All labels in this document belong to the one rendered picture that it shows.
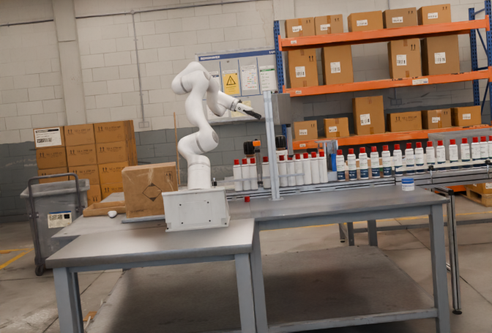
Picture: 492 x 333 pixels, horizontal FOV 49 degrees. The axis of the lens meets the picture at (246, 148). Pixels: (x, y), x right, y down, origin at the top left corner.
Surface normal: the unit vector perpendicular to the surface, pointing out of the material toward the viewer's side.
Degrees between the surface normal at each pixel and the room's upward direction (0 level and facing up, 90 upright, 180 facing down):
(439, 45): 89
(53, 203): 93
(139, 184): 90
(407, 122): 90
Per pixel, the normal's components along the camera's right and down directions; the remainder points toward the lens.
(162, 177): 0.13, 0.06
